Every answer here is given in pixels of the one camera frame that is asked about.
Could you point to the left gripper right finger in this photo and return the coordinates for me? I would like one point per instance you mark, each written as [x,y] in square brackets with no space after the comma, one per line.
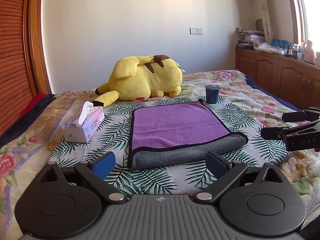
[228,176]

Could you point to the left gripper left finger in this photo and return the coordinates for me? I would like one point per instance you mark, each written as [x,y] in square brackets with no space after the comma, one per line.
[91,175]

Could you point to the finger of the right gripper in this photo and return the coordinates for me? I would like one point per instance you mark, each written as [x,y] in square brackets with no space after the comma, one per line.
[310,114]
[278,133]

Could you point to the purple and grey towel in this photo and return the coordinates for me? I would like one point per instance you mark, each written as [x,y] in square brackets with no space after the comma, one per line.
[178,134]

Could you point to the wooden side cabinet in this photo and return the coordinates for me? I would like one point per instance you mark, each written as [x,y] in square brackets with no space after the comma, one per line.
[294,81]

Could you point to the floral bed blanket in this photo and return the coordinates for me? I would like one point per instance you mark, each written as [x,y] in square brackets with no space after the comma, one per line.
[242,105]

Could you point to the pink tissue box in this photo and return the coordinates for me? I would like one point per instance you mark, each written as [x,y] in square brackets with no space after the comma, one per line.
[83,124]

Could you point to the pink bottle on cabinet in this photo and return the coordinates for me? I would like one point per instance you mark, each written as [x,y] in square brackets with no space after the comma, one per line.
[309,54]

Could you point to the blue box on cabinet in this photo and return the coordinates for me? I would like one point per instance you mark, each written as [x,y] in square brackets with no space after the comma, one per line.
[280,44]

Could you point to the dark blue cup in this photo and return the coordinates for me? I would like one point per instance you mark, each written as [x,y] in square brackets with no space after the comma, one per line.
[212,93]

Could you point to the white plastic bag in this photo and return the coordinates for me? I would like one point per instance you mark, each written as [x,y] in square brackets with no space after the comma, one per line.
[266,48]

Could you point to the red and dark pillow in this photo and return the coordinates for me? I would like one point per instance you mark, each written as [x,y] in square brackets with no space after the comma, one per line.
[30,114]

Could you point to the pile of boxes and books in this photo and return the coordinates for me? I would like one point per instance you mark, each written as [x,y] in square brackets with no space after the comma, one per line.
[250,39]

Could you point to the yellow Pikachu plush toy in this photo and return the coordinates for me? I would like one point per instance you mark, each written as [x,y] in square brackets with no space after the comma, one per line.
[145,77]

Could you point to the floral curtain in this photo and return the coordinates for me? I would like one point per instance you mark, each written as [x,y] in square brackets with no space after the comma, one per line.
[268,24]

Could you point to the wooden slatted headboard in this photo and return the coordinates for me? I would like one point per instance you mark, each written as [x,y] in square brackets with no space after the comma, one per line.
[17,85]

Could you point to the white wall switch socket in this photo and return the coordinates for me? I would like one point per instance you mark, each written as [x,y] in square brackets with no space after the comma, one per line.
[196,31]

